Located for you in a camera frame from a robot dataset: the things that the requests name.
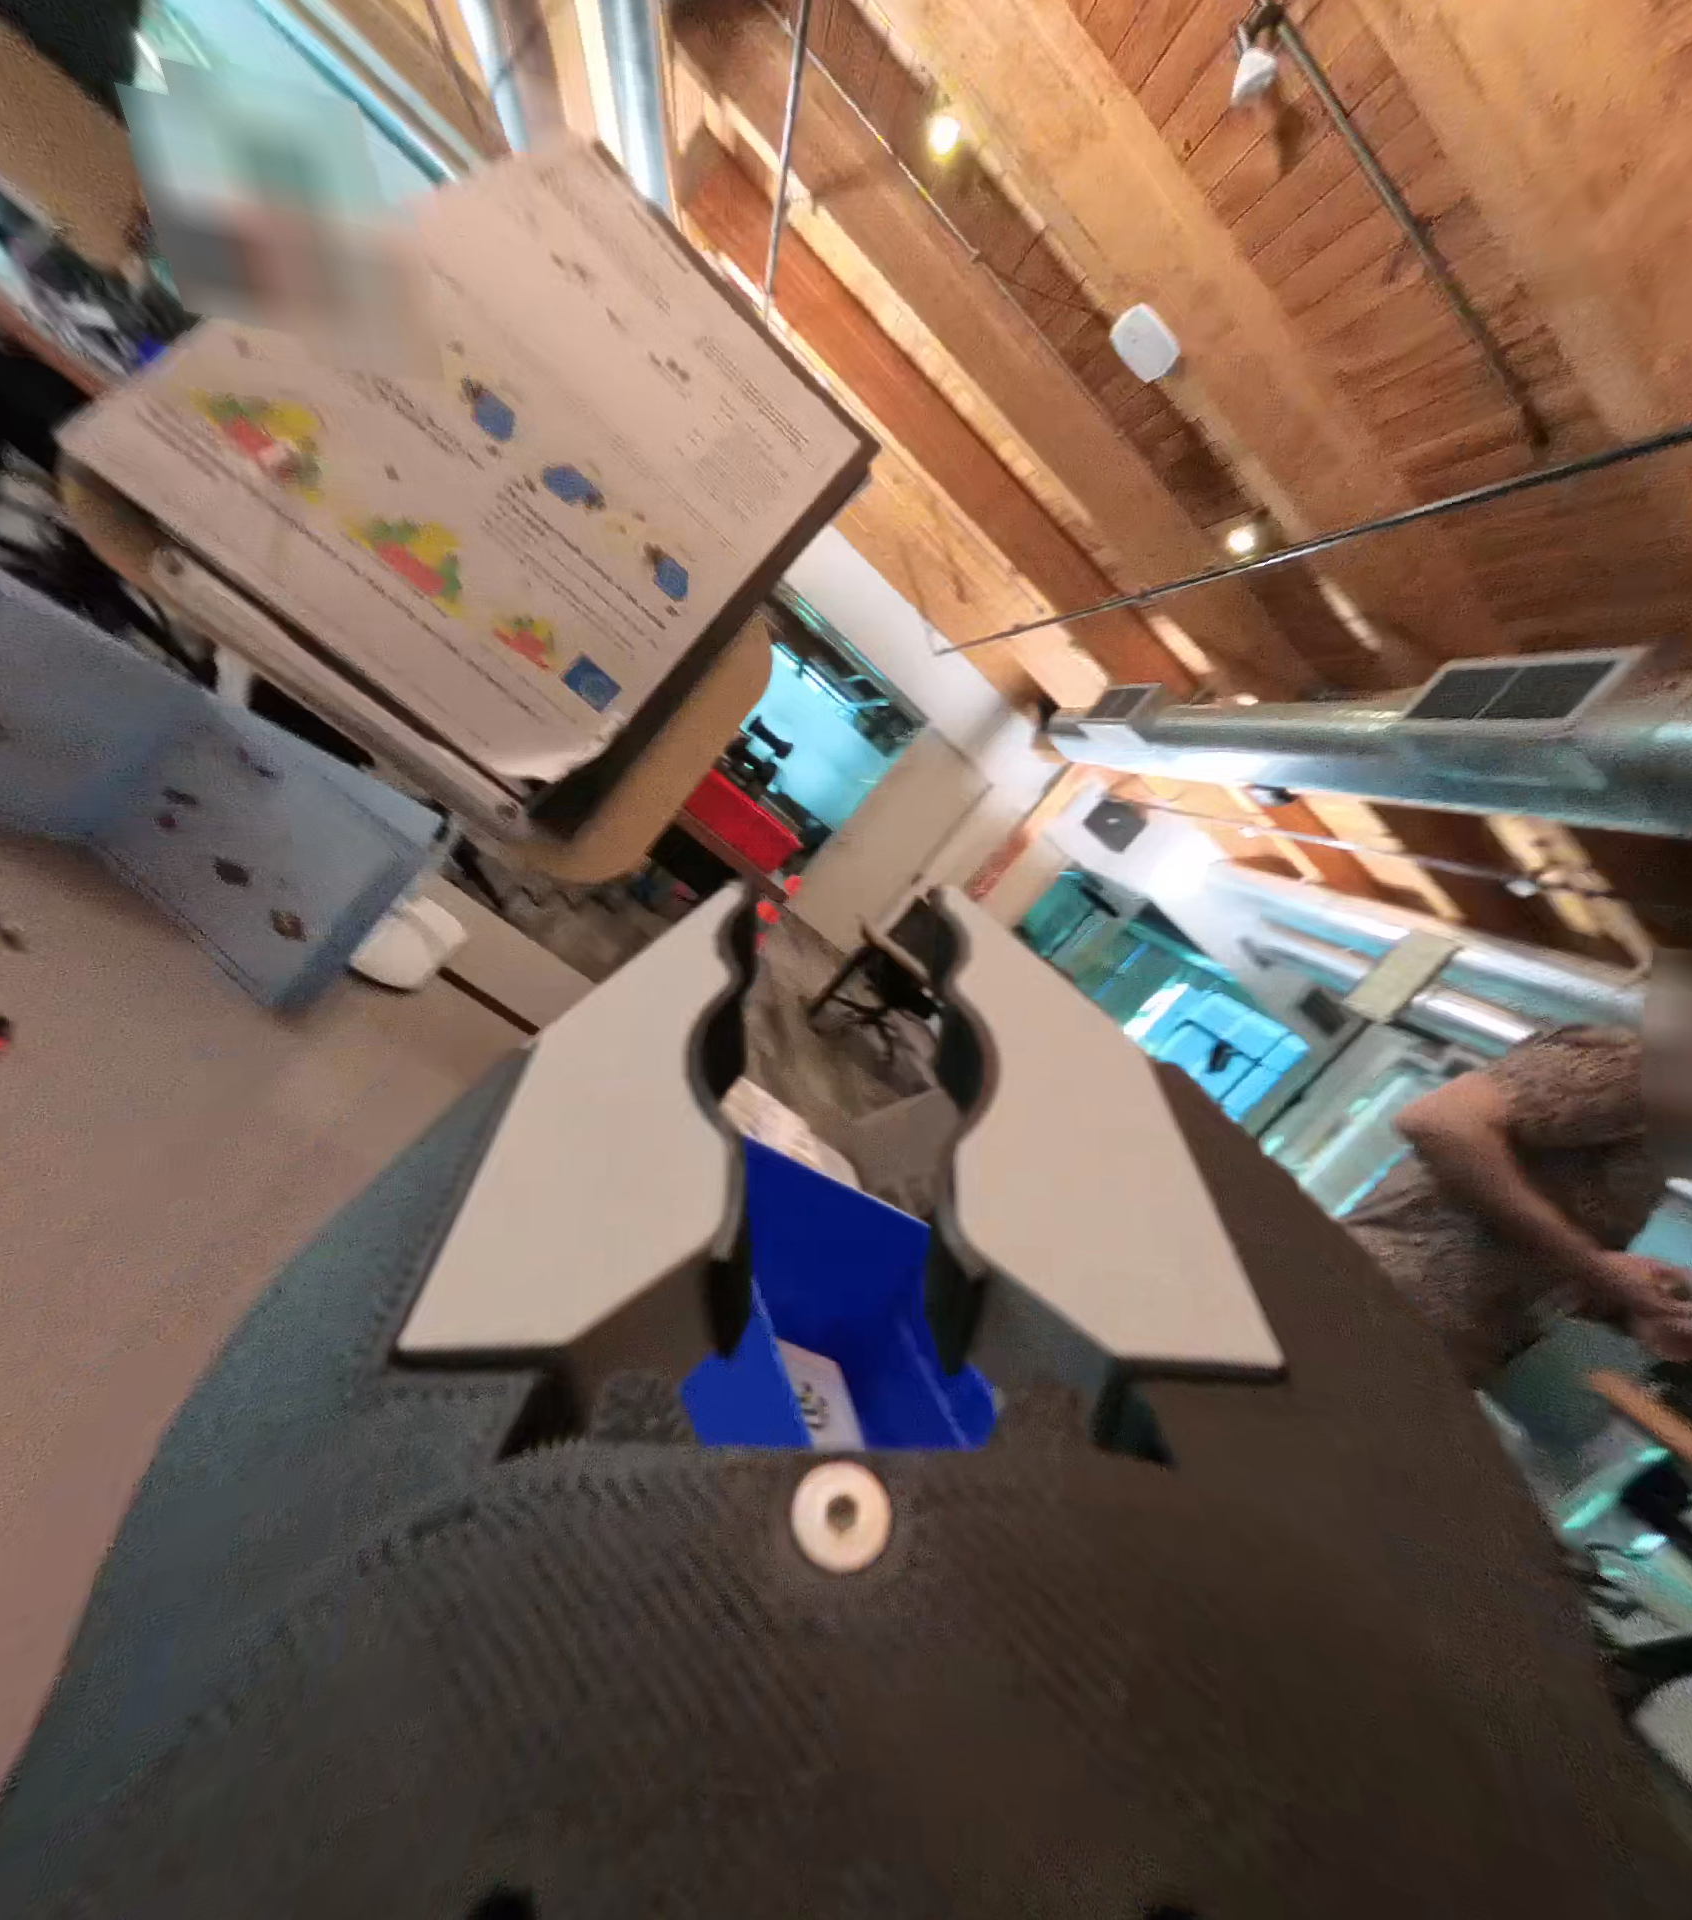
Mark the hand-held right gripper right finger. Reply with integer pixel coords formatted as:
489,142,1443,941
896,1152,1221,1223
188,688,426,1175
932,884,1291,1382

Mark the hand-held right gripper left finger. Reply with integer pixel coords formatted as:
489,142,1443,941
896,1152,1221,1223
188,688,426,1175
392,884,764,1374

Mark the lego instruction booklet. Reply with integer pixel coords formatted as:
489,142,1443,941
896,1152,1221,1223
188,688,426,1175
0,494,451,1014

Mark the blue plastic bin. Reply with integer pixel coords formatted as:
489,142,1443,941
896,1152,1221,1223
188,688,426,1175
681,1079,1003,1453

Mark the white stand base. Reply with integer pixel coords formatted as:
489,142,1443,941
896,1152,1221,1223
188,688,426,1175
349,892,471,991

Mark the black office chair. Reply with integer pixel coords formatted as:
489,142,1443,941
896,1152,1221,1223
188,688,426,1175
808,896,961,1068

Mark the red tool cabinet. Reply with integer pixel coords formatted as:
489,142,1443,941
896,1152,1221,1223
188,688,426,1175
681,764,804,880

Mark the beige document stand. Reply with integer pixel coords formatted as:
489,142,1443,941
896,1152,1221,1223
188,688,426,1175
59,449,776,889

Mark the printed instruction sheet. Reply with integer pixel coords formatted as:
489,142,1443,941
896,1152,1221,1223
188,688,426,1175
55,142,883,782

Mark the ceiling spot lamp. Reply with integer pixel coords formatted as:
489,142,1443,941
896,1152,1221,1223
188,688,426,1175
1225,6,1291,110

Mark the metal ceiling duct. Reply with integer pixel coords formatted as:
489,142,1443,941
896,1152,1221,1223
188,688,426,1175
1041,644,1692,842

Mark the black ceiling cable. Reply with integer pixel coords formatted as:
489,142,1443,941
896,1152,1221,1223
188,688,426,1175
932,392,1692,659

